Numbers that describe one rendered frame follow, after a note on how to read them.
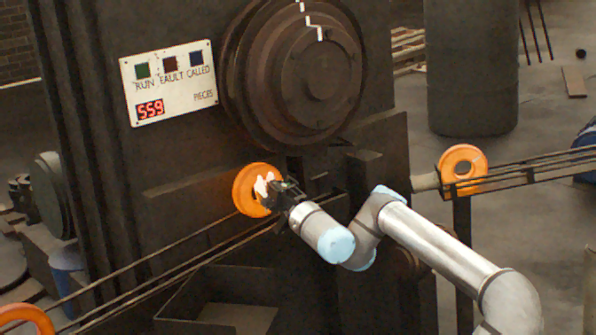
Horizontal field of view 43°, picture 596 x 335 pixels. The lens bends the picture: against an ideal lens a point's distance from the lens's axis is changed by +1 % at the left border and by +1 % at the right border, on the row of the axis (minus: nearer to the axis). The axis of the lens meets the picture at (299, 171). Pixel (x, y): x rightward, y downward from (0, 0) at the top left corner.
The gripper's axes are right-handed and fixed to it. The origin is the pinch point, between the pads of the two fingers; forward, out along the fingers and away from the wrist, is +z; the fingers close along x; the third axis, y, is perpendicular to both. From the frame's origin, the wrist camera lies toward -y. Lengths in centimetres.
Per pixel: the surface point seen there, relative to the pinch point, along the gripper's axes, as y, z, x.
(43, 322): -16, -4, 64
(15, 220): -127, 186, 18
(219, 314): -18.6, -21.8, 25.7
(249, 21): 42.8, 12.5, -3.7
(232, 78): 30.1, 8.3, 3.8
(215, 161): 0.3, 15.2, 4.6
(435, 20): -55, 155, -240
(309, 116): 19.8, -3.7, -13.3
